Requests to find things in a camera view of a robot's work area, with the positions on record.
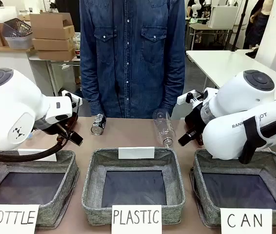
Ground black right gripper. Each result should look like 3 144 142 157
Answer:
177 106 205 147

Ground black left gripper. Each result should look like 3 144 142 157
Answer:
55 112 84 147

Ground large clear plastic bottle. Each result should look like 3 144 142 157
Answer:
152 108 177 149

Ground crushed black drink can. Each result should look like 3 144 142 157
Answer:
90 113 107 136

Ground person's right forearm denim sleeve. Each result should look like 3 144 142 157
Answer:
79 55 98 117

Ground person's left forearm denim sleeve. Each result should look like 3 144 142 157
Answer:
161 55 186 111

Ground grey basket with bottle sign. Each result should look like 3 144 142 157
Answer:
0 149 80 229

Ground grey basket with can sign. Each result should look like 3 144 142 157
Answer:
189 148 276 229

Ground grey basket with plastic sign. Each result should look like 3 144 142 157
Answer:
81 147 186 226

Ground black mesh basket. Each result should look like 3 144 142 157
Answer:
2 18 33 38

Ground white CAN paper sign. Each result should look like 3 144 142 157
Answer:
219 208 273 234

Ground blank white card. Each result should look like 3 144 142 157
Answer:
17 148 58 162
118 146 156 160

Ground white side table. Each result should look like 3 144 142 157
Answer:
185 49 276 91

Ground flat closed cardboard box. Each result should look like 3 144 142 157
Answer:
31 37 76 52
36 48 77 61

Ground white cabinet desk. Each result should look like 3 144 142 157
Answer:
0 45 81 97

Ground person torso in denim shirt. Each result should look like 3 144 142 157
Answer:
79 0 186 119

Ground clear plastic storage bin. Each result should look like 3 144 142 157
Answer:
4 33 34 50

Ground background work table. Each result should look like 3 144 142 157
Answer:
186 22 237 51

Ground open cardboard box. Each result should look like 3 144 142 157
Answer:
29 12 76 40

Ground black tripod pole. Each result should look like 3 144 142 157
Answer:
233 0 250 52

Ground white background box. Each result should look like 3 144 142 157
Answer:
208 5 239 29

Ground white BOTTLE paper sign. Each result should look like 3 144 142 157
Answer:
0 204 40 234

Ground white PLASTIC paper sign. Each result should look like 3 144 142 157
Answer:
111 204 163 234

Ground background person in dark clothes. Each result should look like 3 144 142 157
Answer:
243 0 271 50

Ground white foam box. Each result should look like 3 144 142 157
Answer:
0 5 17 24

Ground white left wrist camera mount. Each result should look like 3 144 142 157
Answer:
61 90 83 105

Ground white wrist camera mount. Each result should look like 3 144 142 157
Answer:
177 90 206 106
61 90 83 105

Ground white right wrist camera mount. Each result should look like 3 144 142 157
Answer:
177 90 206 106

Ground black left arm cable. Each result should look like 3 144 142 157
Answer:
0 98 82 163

